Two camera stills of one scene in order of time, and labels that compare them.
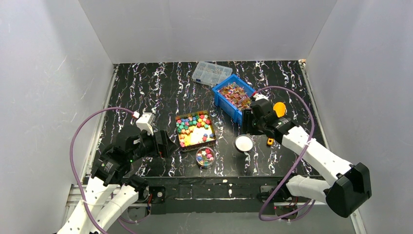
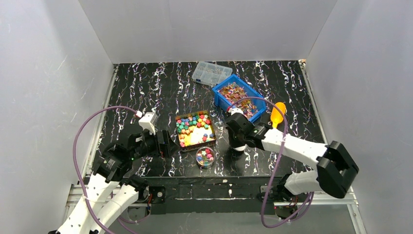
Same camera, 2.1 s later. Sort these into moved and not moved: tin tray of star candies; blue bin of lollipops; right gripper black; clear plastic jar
Moved: right gripper black
Not moved: tin tray of star candies; blue bin of lollipops; clear plastic jar
